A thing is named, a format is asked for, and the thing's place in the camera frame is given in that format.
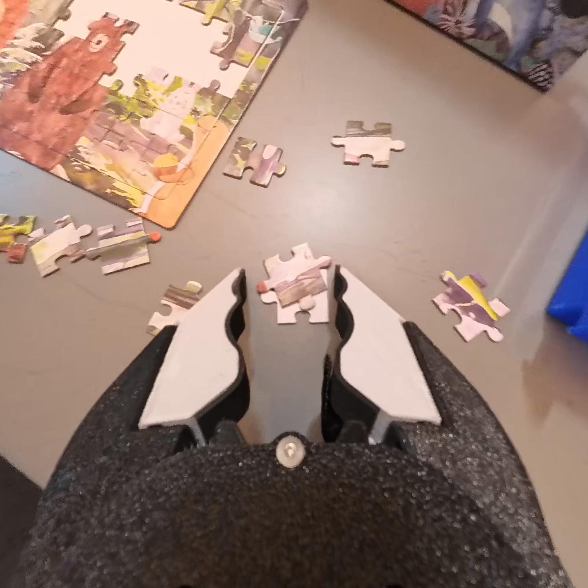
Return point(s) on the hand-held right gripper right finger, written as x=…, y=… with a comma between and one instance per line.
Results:
x=386, y=367

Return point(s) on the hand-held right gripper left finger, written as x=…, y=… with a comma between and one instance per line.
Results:
x=193, y=367

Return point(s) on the white puzzle piece red knob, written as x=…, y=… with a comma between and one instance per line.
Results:
x=294, y=314

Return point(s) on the purple grey striped puzzle piece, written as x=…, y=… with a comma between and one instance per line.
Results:
x=301, y=285

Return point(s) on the forest animal jigsaw puzzle board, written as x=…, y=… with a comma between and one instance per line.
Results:
x=183, y=36

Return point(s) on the grey desk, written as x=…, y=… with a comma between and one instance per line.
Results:
x=367, y=220

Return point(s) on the purple yellow puzzle piece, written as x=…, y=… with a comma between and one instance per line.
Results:
x=473, y=307

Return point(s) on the striped puzzle piece red dot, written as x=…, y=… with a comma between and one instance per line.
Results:
x=121, y=248

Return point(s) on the pale cream puzzle piece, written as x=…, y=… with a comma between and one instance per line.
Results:
x=55, y=246

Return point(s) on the blue plastic object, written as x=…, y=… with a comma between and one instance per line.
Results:
x=572, y=298

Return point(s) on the purple green puzzle piece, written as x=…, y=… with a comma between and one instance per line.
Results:
x=252, y=160

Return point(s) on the white grey puzzle piece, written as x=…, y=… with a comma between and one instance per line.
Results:
x=370, y=147

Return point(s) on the yellow red puzzle piece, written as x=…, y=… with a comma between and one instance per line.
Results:
x=13, y=229

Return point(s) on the dark blue illustrated puzzle box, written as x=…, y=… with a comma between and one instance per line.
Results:
x=505, y=27

